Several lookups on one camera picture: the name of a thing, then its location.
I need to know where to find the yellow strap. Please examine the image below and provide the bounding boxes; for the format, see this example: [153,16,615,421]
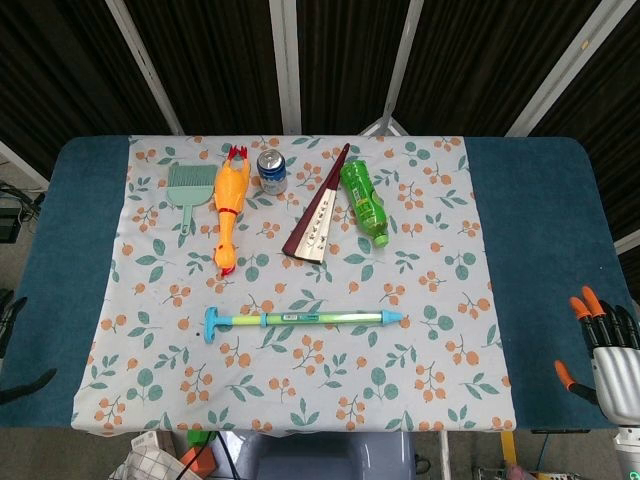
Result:
[499,430,517,466]

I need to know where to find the right silver robot hand orange fingertips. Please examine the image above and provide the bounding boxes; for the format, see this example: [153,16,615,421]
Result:
[554,285,640,429]

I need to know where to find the blue and silver drink can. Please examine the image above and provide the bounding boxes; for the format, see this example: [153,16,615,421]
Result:
[256,148,289,196]

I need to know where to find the mint green hand brush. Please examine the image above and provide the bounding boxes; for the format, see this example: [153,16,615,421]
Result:
[166,162,220,235]

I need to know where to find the dark teal table cover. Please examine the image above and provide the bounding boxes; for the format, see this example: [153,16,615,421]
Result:
[0,135,640,431]

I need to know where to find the folded paper fan dark ribs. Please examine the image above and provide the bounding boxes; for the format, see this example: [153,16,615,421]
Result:
[281,142,351,266]

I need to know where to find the orange block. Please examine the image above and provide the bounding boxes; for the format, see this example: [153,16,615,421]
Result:
[179,446,214,474]

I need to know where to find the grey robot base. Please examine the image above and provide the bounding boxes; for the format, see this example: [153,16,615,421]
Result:
[234,430,416,480]

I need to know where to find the floral print table cloth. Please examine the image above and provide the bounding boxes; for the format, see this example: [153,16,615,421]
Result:
[69,134,517,434]

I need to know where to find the green plastic object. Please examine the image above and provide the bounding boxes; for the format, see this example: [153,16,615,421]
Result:
[185,429,219,449]

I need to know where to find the blue green water pump toy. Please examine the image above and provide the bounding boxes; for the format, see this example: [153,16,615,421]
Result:
[203,306,407,346]

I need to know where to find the black equipment box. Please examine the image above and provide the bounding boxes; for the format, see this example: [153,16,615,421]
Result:
[0,204,22,245]

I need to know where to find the green plastic drink bottle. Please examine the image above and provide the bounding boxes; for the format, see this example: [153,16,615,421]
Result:
[339,159,391,249]

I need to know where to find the white frame pole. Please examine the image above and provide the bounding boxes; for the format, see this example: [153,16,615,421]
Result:
[613,232,640,256]
[268,0,304,135]
[505,0,626,139]
[359,0,426,137]
[0,139,51,189]
[104,0,185,136]

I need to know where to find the white checkered cloth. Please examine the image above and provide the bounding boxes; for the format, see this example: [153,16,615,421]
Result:
[108,432,201,480]

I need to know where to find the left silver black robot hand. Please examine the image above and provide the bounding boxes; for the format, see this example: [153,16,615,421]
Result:
[0,288,57,406]

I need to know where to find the black cable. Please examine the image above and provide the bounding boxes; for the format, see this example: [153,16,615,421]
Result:
[182,432,236,480]

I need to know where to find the yellow rubber chicken toy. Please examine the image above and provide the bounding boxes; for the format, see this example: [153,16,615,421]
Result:
[213,144,251,276]

